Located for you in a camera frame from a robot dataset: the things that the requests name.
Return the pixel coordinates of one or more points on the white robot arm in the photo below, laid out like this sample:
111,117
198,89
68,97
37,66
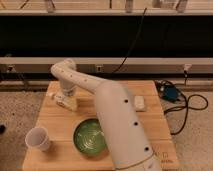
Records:
124,134

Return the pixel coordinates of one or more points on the wooden table board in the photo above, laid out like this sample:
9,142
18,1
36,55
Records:
60,123

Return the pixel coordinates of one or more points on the blue power adapter box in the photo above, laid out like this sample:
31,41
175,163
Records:
170,93

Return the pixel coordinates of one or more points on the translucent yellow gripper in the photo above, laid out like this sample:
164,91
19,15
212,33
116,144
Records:
68,94

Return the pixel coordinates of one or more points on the green ceramic bowl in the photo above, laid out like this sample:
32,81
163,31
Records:
88,138

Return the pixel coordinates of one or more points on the white plastic bottle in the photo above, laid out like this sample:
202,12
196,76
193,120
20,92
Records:
68,102

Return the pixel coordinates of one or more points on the white paper cup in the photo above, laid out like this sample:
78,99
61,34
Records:
38,138

